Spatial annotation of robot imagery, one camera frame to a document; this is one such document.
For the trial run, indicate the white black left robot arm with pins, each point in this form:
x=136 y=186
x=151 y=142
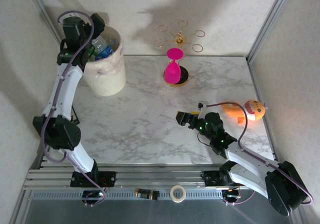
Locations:
x=65 y=89

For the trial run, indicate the small controller board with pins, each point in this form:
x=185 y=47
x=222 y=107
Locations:
x=88 y=194
x=231 y=196

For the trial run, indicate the aluminium frame post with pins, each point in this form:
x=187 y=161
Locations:
x=270 y=21
x=49 y=21

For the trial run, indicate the water bottle with white cap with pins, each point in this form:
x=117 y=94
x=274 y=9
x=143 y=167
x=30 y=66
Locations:
x=105 y=50

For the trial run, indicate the black and gold cylinder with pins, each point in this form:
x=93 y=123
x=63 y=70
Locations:
x=146 y=193

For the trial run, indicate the aluminium table side rail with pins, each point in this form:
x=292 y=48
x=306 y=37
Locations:
x=260 y=96

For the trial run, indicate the white textured waste bin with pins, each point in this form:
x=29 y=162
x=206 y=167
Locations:
x=107 y=79

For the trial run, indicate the pink plastic wine glass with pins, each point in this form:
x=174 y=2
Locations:
x=172 y=74

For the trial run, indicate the white tape roll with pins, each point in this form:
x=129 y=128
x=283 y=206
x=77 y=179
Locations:
x=171 y=193

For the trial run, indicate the orange plush monster toy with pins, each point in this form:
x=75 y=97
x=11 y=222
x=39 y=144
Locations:
x=256 y=109

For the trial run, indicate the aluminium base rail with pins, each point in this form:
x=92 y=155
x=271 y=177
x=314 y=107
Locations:
x=155 y=176

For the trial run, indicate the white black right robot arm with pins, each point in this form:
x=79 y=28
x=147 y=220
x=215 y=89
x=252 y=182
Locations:
x=247 y=159

